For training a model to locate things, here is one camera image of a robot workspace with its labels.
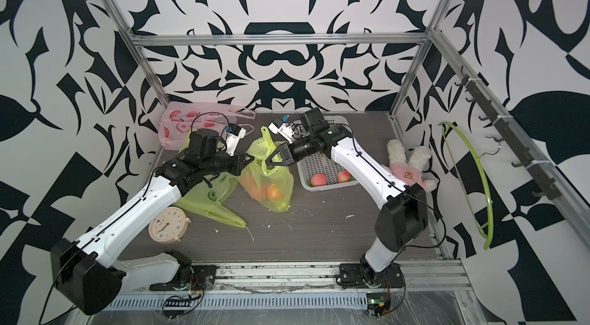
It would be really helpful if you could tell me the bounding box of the white plastic basket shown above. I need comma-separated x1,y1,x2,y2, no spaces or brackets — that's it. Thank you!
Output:
292,114,358,192

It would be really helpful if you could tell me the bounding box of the green avocado plastic bag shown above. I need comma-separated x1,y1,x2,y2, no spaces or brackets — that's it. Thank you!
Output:
238,126,294,213

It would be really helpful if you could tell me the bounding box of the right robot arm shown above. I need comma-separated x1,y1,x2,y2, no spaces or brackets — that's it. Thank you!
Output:
265,108,428,277

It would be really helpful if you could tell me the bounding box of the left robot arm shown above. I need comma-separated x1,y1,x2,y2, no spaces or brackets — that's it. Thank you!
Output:
50,124,254,315

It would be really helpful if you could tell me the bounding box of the pink plastic bag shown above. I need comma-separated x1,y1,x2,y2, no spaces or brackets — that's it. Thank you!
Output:
158,102,256,151

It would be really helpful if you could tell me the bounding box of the pink peach front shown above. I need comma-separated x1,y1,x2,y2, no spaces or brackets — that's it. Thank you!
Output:
310,174,328,188

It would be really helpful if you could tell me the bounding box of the peach back basket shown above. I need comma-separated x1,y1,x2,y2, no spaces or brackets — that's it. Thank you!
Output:
337,170,353,183

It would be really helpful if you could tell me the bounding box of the beige alarm clock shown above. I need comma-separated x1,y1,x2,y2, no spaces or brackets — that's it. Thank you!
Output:
148,207,191,245

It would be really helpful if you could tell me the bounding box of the plush bunny toy pink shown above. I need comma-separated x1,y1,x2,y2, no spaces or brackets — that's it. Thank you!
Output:
387,139,439,192

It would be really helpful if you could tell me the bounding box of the green hoop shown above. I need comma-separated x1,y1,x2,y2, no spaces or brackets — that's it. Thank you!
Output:
439,122,494,251

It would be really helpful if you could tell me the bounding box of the black hook rack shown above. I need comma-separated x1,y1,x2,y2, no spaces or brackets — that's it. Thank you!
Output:
457,68,562,201

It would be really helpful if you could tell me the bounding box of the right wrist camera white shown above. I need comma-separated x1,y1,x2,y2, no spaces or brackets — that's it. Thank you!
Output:
268,116,295,144

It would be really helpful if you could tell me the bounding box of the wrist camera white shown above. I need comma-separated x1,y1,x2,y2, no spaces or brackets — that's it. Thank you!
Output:
268,116,295,144
225,123,246,156

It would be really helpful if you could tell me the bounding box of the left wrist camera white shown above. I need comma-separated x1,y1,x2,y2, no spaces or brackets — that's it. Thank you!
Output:
225,123,246,156

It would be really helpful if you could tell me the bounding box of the aluminium frame bar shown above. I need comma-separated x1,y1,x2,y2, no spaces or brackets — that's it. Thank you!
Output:
131,33,427,47

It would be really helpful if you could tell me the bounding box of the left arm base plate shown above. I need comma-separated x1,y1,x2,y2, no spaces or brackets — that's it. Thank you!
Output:
149,261,218,292

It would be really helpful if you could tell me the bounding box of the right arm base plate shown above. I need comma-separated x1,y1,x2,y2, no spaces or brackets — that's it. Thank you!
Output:
335,263,406,289

